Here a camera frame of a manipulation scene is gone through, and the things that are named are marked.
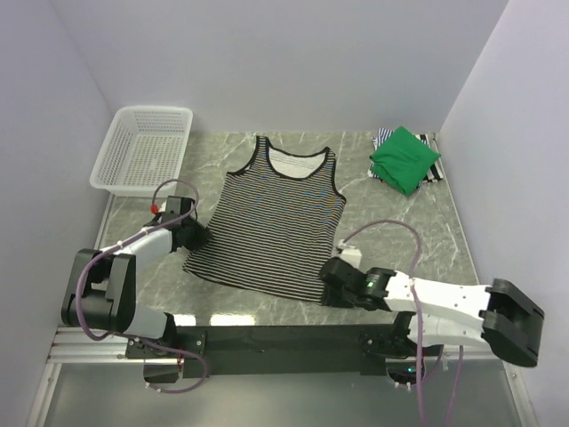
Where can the black white striped folded top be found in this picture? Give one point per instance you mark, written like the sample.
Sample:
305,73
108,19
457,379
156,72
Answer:
435,172

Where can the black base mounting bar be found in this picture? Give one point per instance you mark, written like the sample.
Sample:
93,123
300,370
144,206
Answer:
271,350

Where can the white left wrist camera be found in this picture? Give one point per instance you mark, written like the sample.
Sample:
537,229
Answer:
159,207

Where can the green tank top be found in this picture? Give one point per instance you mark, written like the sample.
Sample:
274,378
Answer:
402,158

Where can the aluminium rail frame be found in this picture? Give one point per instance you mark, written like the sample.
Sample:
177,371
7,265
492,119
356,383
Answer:
71,345

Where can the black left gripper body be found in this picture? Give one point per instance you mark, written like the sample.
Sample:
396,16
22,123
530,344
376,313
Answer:
196,234

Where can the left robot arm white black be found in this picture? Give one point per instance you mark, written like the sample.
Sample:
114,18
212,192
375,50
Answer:
101,297

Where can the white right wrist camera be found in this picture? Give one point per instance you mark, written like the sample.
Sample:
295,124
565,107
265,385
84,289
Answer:
349,254

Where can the white plastic laundry basket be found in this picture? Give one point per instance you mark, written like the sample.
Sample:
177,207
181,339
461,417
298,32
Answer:
144,146

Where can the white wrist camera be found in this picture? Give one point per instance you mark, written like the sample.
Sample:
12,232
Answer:
159,207
349,254

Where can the striped clothes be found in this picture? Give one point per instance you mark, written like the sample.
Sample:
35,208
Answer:
274,224

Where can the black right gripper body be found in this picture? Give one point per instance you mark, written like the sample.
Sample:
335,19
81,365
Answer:
343,298

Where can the blue striped folded tank top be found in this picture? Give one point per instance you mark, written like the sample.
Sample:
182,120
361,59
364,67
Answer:
380,138

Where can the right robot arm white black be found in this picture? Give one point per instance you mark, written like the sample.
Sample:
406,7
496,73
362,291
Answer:
498,316

